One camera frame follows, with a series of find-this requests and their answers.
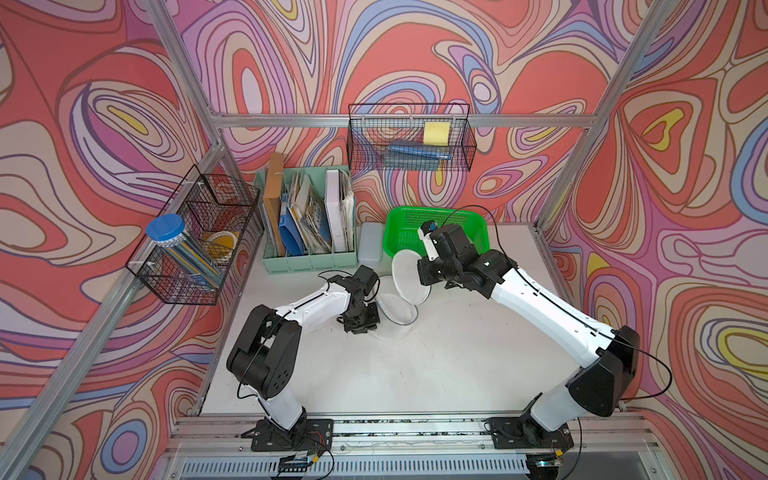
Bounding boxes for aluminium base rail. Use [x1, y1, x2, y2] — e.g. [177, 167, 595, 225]
[149, 412, 676, 479]

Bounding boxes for white mesh laundry bag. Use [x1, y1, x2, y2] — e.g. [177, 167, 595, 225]
[376, 249, 431, 328]

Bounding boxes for blue folder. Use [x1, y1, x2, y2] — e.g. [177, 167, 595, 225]
[278, 205, 306, 256]

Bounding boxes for green circuit board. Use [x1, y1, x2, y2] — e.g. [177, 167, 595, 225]
[273, 455, 317, 479]

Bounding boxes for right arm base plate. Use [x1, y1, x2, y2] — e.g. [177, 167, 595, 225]
[484, 416, 574, 452]

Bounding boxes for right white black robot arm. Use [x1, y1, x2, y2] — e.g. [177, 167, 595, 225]
[417, 221, 639, 441]

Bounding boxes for yellow sticky note pad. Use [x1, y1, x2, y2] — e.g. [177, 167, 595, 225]
[422, 121, 451, 147]

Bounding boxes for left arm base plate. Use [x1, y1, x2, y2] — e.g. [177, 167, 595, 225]
[241, 418, 334, 453]

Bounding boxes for back black wire basket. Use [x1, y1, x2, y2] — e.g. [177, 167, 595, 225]
[347, 100, 477, 172]

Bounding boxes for left black wire basket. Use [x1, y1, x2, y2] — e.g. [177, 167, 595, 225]
[126, 166, 263, 306]

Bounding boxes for white book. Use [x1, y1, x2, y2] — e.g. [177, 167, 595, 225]
[325, 170, 348, 253]

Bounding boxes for brown cardboard folder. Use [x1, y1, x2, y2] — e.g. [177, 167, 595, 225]
[263, 152, 286, 257]

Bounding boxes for blue pen pouch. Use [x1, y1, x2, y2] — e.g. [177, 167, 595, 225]
[388, 143, 453, 161]

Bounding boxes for green plastic basket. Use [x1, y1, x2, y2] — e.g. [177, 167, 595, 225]
[382, 206, 490, 257]

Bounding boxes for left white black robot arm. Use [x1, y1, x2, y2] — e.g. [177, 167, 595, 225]
[226, 266, 380, 434]

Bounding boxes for black wire basket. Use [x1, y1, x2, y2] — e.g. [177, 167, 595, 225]
[126, 166, 263, 306]
[347, 100, 477, 172]

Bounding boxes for mint green file organizer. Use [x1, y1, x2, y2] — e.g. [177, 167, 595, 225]
[254, 166, 358, 274]

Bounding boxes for blue lidded clear jar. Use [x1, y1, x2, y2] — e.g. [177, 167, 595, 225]
[145, 213, 223, 291]

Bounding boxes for yellow tape roll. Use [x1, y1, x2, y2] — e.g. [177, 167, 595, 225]
[204, 231, 239, 265]

